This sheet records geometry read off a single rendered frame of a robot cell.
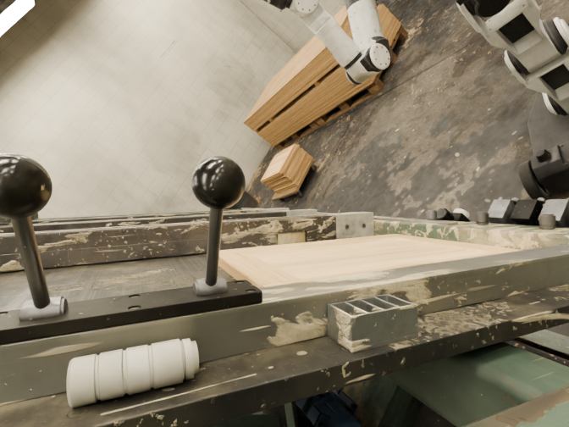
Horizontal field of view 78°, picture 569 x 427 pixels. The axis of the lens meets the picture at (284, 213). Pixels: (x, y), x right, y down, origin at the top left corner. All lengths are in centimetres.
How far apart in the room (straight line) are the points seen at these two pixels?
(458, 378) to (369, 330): 13
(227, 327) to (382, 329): 13
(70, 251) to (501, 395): 74
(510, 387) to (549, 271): 22
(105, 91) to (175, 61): 131
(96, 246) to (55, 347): 54
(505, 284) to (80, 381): 44
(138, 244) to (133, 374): 57
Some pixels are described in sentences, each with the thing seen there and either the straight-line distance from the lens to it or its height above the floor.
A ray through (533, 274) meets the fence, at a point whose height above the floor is 104.
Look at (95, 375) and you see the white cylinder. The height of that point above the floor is 142.
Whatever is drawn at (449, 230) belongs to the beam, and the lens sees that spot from 84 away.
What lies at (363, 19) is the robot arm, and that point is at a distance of 124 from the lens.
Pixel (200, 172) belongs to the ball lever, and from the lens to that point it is 24.
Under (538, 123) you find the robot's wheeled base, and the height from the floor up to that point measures 17.
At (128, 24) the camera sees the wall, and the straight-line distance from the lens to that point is 703.
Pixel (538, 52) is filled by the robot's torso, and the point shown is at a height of 64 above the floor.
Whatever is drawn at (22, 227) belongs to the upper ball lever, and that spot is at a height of 151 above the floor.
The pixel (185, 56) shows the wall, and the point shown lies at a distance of 698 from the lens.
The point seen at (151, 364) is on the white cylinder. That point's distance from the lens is 27.
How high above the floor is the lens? 146
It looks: 20 degrees down
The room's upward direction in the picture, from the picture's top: 55 degrees counter-clockwise
